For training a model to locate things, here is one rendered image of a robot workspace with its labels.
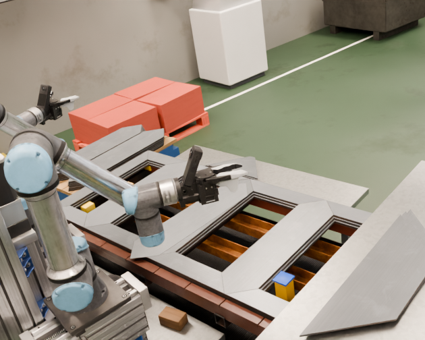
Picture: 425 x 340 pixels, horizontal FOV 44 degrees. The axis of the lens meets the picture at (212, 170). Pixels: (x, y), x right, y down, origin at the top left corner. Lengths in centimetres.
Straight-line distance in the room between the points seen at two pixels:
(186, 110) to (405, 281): 394
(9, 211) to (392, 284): 124
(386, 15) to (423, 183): 560
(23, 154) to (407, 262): 118
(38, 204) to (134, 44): 516
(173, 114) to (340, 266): 368
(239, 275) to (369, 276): 59
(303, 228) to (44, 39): 429
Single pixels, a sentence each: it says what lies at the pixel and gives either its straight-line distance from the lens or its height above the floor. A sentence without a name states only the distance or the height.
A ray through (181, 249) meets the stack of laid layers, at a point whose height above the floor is 84.
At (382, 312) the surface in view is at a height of 107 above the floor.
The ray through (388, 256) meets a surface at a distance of 180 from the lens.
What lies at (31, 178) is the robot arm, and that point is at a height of 161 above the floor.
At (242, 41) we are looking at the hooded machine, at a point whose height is 53.
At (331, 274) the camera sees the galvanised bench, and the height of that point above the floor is 105.
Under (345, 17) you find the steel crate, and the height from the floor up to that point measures 27.
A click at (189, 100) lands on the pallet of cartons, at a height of 34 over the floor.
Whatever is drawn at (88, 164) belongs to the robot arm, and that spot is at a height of 153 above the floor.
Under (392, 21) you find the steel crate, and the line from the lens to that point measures 781.
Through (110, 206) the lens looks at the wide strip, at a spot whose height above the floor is 85.
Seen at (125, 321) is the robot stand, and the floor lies 91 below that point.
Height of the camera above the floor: 219
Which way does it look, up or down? 28 degrees down
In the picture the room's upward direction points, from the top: 9 degrees counter-clockwise
